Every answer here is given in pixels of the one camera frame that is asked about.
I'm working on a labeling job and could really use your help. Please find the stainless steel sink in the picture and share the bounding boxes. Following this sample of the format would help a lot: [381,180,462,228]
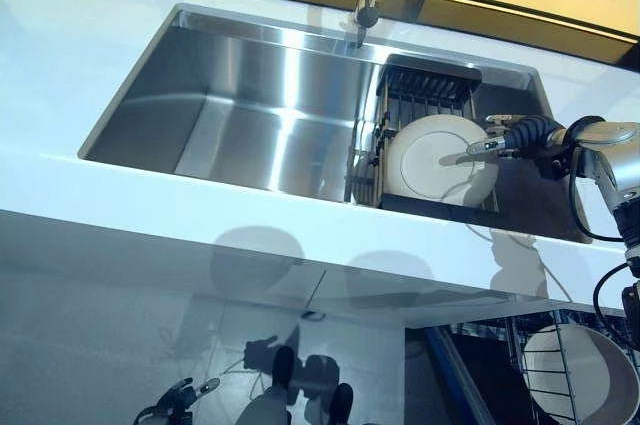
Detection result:
[78,2,595,246]

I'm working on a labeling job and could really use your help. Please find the white cabinet door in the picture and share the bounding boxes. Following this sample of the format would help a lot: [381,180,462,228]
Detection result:
[309,267,559,319]
[0,209,329,319]

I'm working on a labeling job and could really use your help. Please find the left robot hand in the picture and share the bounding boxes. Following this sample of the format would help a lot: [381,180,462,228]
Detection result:
[137,377,222,425]

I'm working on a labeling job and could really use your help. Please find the black sink dish rack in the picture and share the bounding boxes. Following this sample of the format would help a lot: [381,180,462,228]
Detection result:
[349,52,502,221]

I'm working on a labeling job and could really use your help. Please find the white robot left leg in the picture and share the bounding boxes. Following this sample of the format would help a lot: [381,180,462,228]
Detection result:
[233,385,292,425]

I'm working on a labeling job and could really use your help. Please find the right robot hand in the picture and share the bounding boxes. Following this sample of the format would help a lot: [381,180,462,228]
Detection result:
[465,113,569,160]

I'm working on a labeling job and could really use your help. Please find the black robot left foot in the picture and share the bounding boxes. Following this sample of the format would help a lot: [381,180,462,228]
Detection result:
[272,345,297,390]

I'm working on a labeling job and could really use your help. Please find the dishwasher wire rack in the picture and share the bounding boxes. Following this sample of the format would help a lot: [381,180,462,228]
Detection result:
[403,312,640,425]

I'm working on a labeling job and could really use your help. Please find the deep cream plate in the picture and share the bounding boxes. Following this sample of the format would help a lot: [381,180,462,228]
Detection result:
[522,324,633,419]

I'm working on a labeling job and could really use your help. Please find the black robot foot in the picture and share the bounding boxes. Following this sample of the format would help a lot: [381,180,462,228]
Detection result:
[272,345,297,390]
[330,382,355,422]

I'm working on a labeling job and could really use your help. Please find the black robot right foot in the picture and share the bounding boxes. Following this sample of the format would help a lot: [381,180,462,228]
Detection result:
[330,382,355,422]

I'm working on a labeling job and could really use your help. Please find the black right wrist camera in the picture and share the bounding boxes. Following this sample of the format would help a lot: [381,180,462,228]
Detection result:
[537,144,577,182]

